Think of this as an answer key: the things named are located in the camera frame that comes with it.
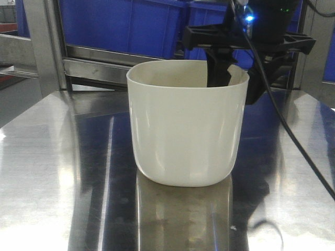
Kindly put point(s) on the blue crate right background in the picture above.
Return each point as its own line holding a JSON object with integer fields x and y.
{"x": 206, "y": 13}

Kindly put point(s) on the blue crate left background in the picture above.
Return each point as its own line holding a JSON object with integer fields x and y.
{"x": 115, "y": 26}

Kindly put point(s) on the white plastic bin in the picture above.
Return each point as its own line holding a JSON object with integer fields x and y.
{"x": 184, "y": 133}

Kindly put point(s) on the steel shelf frame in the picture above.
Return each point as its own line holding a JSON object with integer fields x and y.
{"x": 44, "y": 55}

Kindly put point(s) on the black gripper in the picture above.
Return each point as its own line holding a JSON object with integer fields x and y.
{"x": 267, "y": 23}

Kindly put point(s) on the blue crate background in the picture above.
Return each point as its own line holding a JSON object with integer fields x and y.
{"x": 115, "y": 26}
{"x": 206, "y": 13}

